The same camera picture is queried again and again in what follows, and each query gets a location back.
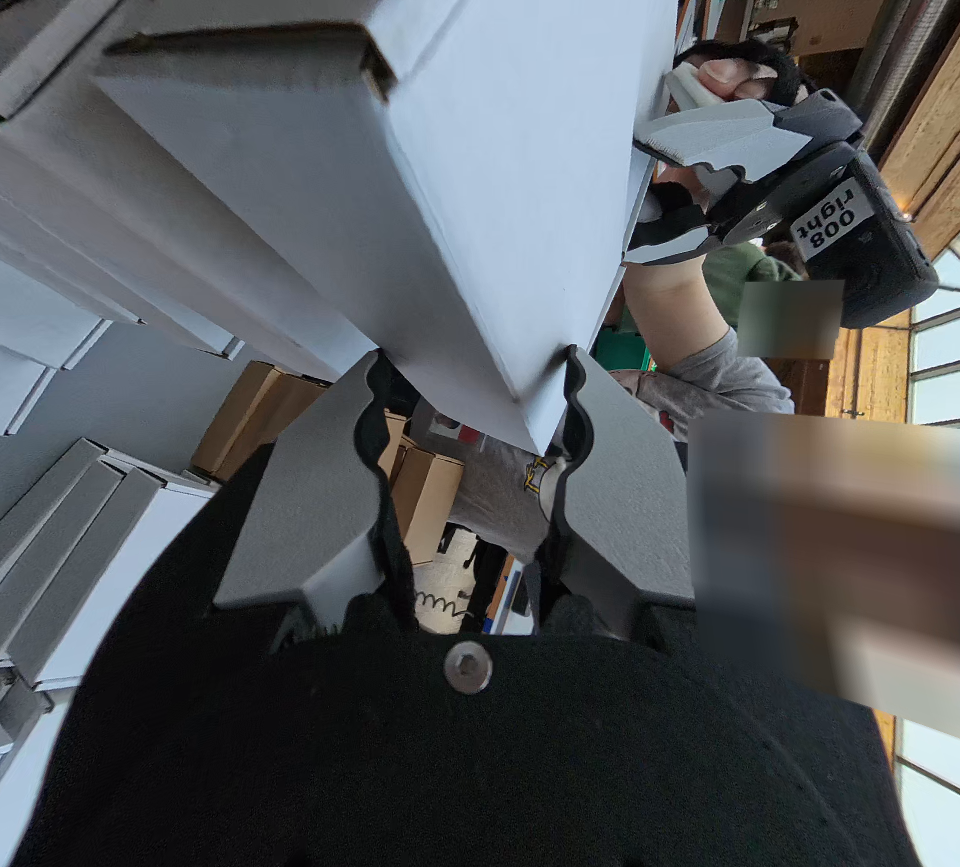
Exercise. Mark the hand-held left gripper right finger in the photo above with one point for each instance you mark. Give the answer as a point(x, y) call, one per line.
point(637, 507)

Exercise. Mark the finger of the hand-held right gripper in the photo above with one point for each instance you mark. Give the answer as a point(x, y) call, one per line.
point(720, 136)
point(667, 250)

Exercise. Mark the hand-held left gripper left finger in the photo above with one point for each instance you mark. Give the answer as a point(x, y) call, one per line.
point(307, 507)

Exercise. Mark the white cardboard box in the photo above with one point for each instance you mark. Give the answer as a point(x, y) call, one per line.
point(487, 169)

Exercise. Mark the person's right hand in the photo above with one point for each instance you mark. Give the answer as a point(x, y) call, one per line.
point(739, 78)

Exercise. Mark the skylight window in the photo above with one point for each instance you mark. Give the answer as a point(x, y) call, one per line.
point(937, 357)

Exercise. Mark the person's grey shirt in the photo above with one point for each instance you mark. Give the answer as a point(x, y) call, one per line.
point(720, 379)

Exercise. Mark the stack of white boxes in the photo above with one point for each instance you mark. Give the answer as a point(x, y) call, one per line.
point(75, 207)

